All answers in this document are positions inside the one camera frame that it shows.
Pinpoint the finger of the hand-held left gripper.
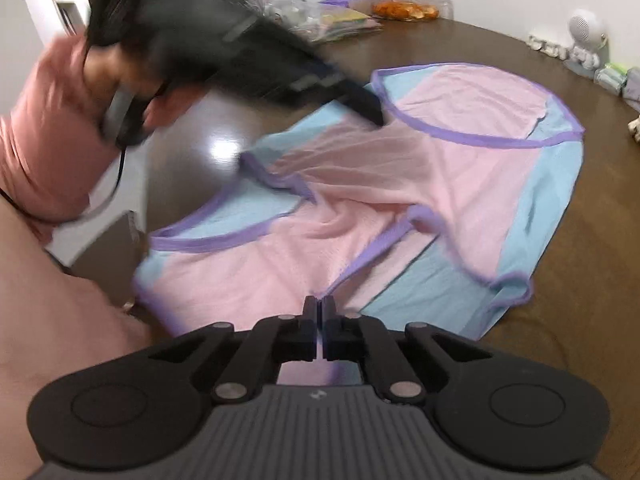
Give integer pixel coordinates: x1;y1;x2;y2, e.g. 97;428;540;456
332;79;386;127

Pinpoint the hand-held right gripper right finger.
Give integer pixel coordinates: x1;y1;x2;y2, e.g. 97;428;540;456
322;296;493;404

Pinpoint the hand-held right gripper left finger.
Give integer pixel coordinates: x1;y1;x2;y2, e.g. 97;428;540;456
150;296;319;404

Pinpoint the pastel pink blue garment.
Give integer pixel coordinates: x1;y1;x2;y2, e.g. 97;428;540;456
132;62;586;386

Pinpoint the person's left hand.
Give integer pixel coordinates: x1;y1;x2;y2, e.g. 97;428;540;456
82;40;206;135

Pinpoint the clear bag of colourful items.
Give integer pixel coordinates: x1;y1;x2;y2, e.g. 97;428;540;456
310;2;384;42

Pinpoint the clear container of orange snacks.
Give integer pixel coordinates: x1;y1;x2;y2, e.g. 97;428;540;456
371;0;453;22

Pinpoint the white letter ornament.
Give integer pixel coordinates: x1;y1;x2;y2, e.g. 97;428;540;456
527;33;572;59

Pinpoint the white robot figure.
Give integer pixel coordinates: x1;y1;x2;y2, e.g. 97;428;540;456
566;9;610;79

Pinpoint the green white small box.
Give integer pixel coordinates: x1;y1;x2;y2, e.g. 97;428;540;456
594;62;629;94

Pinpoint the grey box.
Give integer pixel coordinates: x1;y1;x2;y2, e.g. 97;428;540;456
622;66;640;112

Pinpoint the white wall switch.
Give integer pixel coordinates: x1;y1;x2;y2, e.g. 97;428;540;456
52;0;89;37

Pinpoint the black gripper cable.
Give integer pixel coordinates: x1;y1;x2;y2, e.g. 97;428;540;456
77;142;127;222

